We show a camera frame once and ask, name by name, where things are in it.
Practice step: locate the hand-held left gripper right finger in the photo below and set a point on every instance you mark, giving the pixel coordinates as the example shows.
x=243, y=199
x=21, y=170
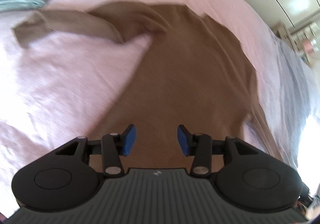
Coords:
x=182, y=140

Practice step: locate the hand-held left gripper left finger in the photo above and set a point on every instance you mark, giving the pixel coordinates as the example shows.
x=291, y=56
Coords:
x=130, y=140

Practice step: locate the brown shirt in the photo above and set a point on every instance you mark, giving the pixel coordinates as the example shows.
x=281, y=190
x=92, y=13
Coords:
x=187, y=76

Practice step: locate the pink bed sheet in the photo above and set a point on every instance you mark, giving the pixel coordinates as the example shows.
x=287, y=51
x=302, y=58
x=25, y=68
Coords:
x=62, y=76

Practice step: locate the grey blanket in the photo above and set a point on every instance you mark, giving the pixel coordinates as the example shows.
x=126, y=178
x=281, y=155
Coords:
x=292, y=84

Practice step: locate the wooden vanity shelf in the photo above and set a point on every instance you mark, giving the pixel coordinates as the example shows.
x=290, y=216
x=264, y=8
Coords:
x=300, y=36

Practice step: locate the pink jar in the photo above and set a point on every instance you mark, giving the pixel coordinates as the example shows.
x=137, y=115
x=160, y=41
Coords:
x=308, y=44

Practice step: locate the grey-brown folded cloth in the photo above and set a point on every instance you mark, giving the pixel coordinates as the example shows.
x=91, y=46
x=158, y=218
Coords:
x=20, y=4

